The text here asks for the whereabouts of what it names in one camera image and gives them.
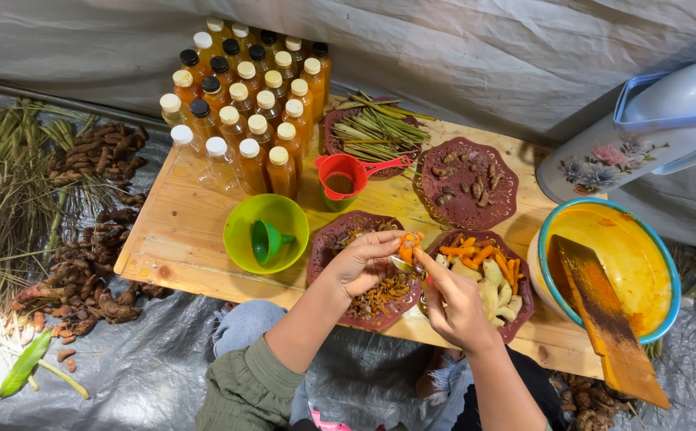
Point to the heap of pale peeled ginger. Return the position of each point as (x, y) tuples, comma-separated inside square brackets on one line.
[(494, 290)]

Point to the long green leaf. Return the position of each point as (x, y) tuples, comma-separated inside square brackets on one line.
[(25, 365)]

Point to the scattered brown root pieces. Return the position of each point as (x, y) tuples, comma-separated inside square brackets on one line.
[(476, 185)]

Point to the maroon plate with brown roots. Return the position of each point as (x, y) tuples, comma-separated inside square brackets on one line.
[(464, 206)]

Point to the lime green plastic bowl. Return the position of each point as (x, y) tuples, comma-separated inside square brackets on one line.
[(246, 239)]

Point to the maroon plate with lemongrass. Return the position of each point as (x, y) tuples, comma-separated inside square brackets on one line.
[(333, 137)]

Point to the heap of lemongrass bunches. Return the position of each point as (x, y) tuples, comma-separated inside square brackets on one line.
[(7, 191)]

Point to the green plastic funnel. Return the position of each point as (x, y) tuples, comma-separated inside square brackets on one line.
[(267, 241)]

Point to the pink plastic item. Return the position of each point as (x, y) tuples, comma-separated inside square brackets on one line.
[(327, 424)]

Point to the pile of ginger roots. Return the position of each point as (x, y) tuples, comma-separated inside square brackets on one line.
[(593, 404)]

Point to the person's green sleeve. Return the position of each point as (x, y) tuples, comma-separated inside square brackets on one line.
[(246, 389)]

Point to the heap of peeled turmeric pieces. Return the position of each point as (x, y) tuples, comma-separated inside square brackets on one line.
[(485, 254)]

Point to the red measuring cup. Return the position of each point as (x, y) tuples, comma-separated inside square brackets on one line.
[(348, 170)]

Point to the heap of turmeric peelings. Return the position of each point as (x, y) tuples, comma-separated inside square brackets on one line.
[(381, 296)]

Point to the floral white thermos jug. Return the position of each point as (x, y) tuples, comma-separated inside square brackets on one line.
[(617, 149)]

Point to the stained wooden paddle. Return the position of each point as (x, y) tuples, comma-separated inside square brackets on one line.
[(605, 323)]

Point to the maroon plate with peelings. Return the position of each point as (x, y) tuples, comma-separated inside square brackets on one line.
[(324, 251)]

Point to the bundle of cut lemongrass stalks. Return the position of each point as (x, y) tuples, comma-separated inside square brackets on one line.
[(377, 129)]

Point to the blue-rimmed yellow enamel basin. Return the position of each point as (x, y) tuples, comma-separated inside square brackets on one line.
[(629, 263)]

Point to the person's right hand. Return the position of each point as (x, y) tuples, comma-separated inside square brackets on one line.
[(458, 311)]

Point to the small metal knife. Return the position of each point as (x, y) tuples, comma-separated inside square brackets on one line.
[(404, 264)]

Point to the group of orange drink bottles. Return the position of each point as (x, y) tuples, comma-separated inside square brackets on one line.
[(246, 102)]

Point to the heap of raw brown roots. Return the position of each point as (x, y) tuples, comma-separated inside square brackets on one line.
[(90, 251)]

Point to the orange turmeric root piece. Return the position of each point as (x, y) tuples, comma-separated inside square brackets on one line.
[(409, 244)]

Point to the small green cup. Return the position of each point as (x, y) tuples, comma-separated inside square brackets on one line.
[(337, 203)]

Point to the maroon plate with peeled roots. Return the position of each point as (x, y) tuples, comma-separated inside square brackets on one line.
[(518, 311)]

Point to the person's left hand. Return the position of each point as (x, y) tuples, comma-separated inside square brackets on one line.
[(357, 263)]

